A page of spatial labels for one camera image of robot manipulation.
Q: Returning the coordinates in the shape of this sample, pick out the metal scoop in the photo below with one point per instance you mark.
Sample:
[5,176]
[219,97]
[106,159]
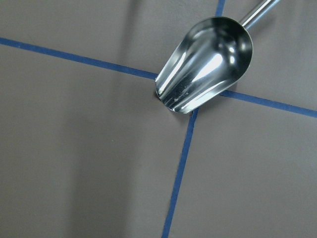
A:
[212,57]

